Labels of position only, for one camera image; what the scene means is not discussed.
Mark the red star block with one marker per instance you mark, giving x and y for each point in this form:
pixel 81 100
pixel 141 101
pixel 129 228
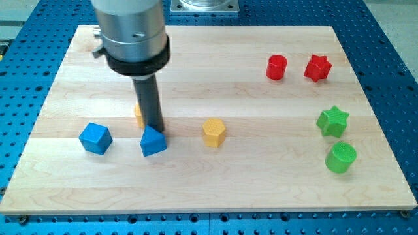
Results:
pixel 318 68

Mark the blue perforated table plate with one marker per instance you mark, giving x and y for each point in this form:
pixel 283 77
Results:
pixel 370 34

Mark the wooden board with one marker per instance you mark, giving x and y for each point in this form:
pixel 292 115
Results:
pixel 273 156

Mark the green star block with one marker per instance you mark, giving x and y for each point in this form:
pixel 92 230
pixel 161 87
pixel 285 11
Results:
pixel 332 122

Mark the red cylinder block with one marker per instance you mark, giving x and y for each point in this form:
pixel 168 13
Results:
pixel 276 67

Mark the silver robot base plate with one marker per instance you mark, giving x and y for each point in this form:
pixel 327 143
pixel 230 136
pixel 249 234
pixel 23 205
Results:
pixel 204 6

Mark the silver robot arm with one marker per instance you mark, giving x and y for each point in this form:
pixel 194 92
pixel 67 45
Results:
pixel 135 44

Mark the yellow heart block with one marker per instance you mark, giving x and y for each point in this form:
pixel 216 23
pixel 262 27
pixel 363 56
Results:
pixel 138 116

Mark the yellow hexagon block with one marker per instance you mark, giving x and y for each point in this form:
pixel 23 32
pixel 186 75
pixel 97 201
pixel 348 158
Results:
pixel 214 132

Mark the blue triangle block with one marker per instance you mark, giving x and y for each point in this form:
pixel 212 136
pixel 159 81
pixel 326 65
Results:
pixel 152 141

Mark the blue cube block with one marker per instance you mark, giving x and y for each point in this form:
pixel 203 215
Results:
pixel 95 138

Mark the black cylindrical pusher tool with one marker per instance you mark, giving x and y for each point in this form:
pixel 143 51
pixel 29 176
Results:
pixel 145 84

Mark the green cylinder block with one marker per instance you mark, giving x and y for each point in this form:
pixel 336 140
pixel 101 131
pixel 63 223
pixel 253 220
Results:
pixel 340 157

